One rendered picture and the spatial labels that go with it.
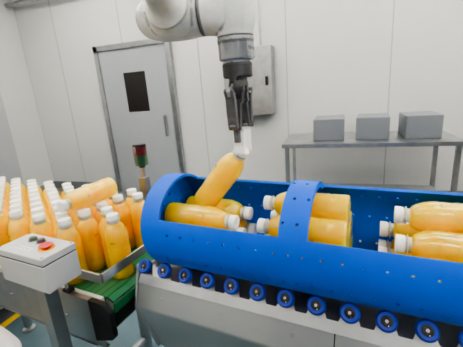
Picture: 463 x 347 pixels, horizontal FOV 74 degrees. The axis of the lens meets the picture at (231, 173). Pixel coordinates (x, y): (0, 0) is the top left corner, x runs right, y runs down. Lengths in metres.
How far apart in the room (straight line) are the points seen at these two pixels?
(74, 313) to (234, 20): 0.98
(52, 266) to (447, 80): 3.96
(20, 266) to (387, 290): 0.90
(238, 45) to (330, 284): 0.58
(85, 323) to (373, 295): 0.85
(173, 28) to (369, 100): 3.40
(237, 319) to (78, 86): 4.92
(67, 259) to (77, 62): 4.67
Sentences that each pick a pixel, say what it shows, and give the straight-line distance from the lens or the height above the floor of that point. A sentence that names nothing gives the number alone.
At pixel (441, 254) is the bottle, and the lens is 0.75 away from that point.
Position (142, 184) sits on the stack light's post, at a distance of 1.54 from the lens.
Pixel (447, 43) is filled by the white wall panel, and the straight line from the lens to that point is 4.16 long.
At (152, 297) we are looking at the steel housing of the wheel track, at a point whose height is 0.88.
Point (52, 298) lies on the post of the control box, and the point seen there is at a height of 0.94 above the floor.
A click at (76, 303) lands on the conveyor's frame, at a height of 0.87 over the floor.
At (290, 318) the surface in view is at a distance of 0.85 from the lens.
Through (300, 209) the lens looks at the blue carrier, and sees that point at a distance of 0.72.
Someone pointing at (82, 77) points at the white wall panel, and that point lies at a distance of 5.42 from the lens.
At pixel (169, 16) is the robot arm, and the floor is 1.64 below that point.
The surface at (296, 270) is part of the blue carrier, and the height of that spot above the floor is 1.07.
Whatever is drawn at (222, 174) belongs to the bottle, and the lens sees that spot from 0.84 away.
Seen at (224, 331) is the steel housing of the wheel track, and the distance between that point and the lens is 0.94.
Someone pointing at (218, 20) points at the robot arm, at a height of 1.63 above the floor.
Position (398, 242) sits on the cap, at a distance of 0.75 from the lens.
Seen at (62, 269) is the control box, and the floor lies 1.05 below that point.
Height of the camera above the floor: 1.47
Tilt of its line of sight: 15 degrees down
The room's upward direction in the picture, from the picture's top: 4 degrees counter-clockwise
